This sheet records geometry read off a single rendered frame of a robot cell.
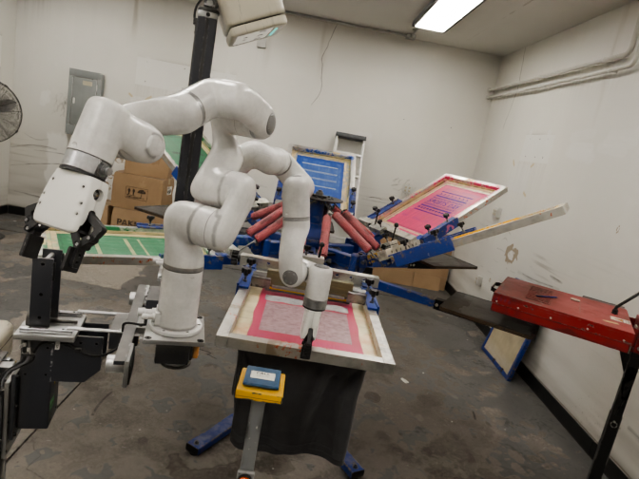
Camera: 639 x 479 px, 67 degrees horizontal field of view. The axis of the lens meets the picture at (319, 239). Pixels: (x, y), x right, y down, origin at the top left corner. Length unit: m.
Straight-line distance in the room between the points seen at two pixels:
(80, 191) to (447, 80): 5.79
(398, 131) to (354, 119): 0.58
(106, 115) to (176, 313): 0.50
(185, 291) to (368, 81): 5.27
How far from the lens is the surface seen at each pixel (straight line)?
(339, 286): 2.12
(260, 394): 1.38
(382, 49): 6.30
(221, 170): 1.17
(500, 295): 2.38
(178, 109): 1.06
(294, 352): 1.58
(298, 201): 1.44
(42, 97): 7.01
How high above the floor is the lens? 1.65
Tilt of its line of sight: 12 degrees down
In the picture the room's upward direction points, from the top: 11 degrees clockwise
